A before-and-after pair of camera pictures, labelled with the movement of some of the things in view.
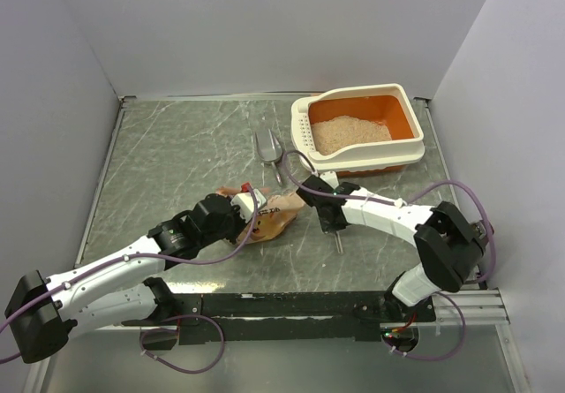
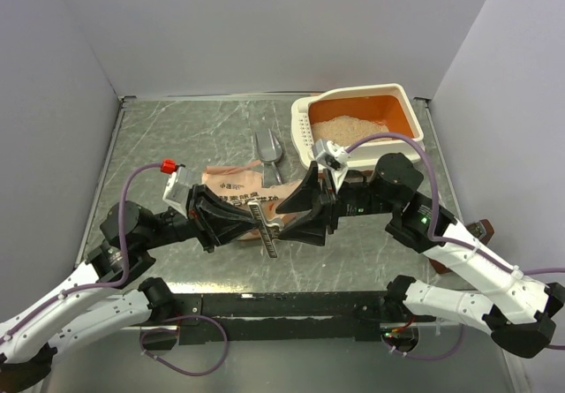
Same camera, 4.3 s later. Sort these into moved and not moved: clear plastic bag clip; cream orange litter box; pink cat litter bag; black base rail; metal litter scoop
Moved: pink cat litter bag; clear plastic bag clip
Not moved: black base rail; metal litter scoop; cream orange litter box
